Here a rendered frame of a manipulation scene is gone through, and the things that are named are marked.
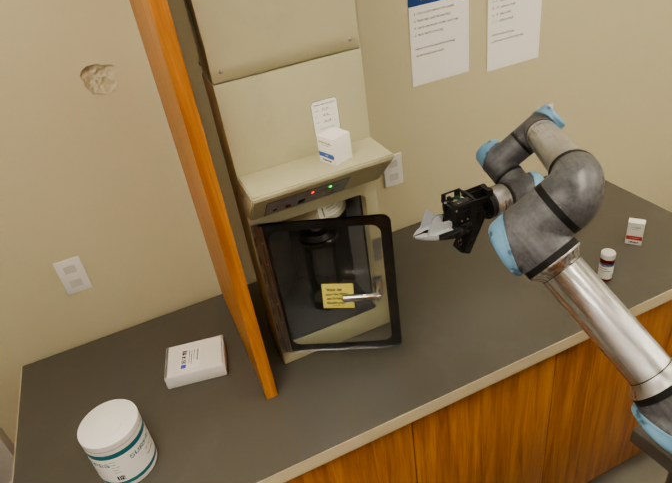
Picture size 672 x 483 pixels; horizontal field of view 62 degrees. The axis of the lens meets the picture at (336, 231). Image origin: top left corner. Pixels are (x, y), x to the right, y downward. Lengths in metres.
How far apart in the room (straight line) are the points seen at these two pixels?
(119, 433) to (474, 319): 0.94
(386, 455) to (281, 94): 0.92
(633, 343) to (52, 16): 1.41
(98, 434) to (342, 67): 0.94
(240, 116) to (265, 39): 0.16
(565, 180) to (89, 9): 1.13
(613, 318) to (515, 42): 1.15
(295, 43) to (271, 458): 0.90
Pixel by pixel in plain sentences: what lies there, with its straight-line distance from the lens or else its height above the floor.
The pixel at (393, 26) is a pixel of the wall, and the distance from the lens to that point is 1.75.
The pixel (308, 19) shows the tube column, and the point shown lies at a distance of 1.17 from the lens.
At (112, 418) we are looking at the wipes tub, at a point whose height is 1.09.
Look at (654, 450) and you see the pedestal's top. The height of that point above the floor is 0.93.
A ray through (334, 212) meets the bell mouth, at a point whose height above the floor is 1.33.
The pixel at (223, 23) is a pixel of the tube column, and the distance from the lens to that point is 1.12.
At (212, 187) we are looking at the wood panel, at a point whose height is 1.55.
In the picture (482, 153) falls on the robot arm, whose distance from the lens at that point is 1.49.
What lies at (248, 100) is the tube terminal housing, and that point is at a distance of 1.16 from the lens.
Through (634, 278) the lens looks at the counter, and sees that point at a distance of 1.81.
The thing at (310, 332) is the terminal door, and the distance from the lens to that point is 1.44.
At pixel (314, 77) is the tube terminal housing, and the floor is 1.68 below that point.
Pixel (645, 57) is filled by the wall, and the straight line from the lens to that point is 2.50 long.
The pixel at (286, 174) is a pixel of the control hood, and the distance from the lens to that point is 1.18.
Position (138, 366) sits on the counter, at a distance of 1.70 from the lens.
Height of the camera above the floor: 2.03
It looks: 33 degrees down
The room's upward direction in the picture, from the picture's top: 9 degrees counter-clockwise
